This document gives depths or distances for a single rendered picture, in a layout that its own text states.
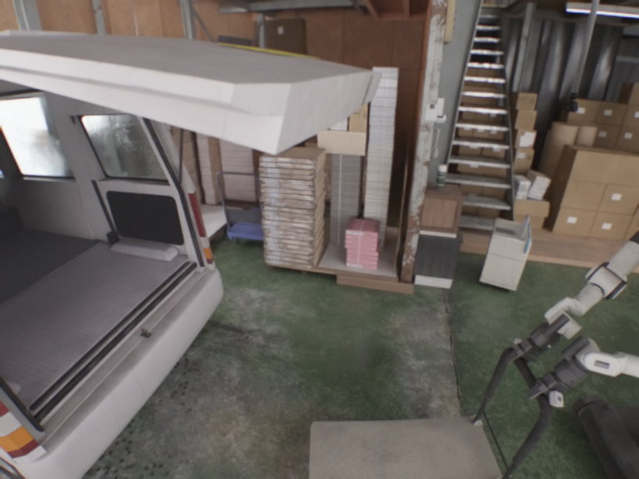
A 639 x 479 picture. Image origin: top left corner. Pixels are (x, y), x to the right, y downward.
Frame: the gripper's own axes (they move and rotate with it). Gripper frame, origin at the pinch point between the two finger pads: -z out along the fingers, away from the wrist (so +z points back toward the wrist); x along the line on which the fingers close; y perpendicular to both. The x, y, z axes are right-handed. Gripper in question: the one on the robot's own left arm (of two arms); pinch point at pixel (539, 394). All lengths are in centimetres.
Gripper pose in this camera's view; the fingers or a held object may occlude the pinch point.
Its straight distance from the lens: 145.2
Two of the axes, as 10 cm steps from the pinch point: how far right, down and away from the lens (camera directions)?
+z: 5.0, -7.6, -4.1
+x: -8.7, -4.4, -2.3
